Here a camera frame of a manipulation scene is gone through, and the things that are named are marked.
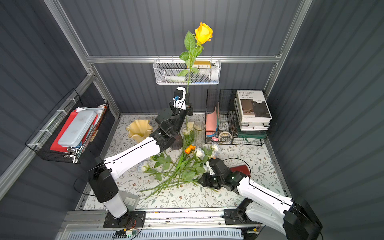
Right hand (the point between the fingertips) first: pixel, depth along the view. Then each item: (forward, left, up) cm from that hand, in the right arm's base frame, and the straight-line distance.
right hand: (203, 180), depth 80 cm
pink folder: (+46, -8, -4) cm, 47 cm away
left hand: (+24, +6, +39) cm, 46 cm away
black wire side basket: (+6, +68, +30) cm, 74 cm away
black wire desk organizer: (+44, -16, -6) cm, 47 cm away
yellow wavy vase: (+28, +39, +9) cm, 49 cm away
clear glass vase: (+28, +2, +9) cm, 29 cm away
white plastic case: (+12, +60, +27) cm, 66 cm away
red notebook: (+9, -24, -6) cm, 27 cm away
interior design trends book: (+40, -32, +17) cm, 54 cm away
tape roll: (+34, -17, -7) cm, 38 cm away
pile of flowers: (+7, +11, -3) cm, 14 cm away
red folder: (+6, +66, +25) cm, 71 cm away
